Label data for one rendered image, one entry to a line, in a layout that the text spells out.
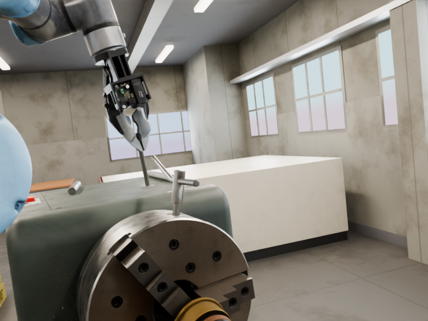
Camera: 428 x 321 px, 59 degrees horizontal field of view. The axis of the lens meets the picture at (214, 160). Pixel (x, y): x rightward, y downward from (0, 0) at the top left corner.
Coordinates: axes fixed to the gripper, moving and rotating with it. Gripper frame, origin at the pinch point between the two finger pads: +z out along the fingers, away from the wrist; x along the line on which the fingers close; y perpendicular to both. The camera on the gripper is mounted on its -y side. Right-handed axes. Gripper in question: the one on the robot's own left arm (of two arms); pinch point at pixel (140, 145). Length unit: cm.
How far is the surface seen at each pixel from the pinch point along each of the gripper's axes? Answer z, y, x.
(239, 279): 28.1, 21.2, 3.1
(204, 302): 24.4, 28.1, -6.8
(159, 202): 13.2, 0.7, -0.6
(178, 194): 10.0, 14.9, -0.6
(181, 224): 14.5, 18.4, -3.0
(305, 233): 173, -252, 213
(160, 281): 19.4, 24.4, -11.3
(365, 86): 40, -223, 327
